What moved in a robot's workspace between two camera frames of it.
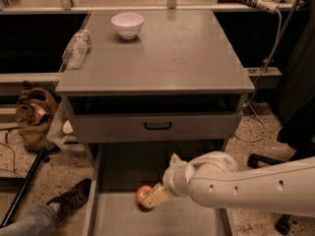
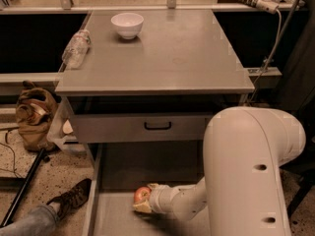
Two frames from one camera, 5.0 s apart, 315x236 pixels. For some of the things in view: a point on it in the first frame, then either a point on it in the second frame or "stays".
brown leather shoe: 73,198 stays
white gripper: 170,178 → 158,196
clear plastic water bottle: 77,50 stays
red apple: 143,193 stays
